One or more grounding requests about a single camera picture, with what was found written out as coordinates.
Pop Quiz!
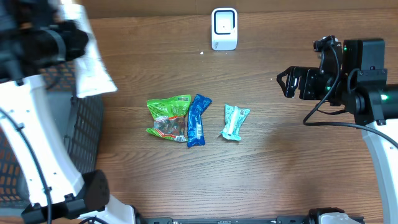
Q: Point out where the black rail at table edge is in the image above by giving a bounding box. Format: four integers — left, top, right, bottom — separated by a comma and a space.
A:
137, 207, 365, 224

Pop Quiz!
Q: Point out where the green candy bag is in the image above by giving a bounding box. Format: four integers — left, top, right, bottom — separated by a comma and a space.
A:
146, 95, 191, 142

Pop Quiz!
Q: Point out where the grey plastic mesh basket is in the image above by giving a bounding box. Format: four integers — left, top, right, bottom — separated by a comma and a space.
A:
1, 62, 104, 217

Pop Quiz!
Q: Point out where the white barcode scanner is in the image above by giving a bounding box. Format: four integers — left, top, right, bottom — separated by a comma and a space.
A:
211, 7, 238, 51

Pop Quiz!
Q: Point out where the white tube gold cap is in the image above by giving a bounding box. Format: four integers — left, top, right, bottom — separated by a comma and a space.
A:
59, 0, 118, 98

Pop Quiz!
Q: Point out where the teal white snack packet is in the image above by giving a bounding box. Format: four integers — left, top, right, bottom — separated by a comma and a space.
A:
220, 104, 251, 141

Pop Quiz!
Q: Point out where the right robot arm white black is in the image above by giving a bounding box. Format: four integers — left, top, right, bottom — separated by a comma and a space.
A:
276, 35, 397, 223

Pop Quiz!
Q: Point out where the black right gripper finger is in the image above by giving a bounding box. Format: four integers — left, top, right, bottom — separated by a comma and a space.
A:
276, 73, 299, 98
276, 66, 309, 81

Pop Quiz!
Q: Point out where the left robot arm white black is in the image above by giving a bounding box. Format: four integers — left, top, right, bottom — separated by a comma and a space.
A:
1, 1, 137, 224

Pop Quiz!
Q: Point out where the blue snack bar wrapper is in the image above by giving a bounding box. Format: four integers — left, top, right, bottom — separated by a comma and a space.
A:
187, 94, 212, 147

